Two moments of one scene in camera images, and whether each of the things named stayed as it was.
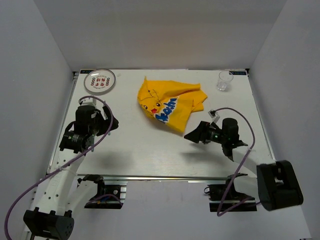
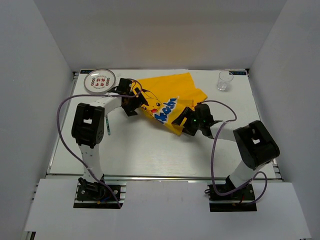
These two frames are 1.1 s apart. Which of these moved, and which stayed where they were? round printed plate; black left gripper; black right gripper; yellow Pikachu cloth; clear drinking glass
Moved: black left gripper; yellow Pikachu cloth; black right gripper
Stayed: clear drinking glass; round printed plate
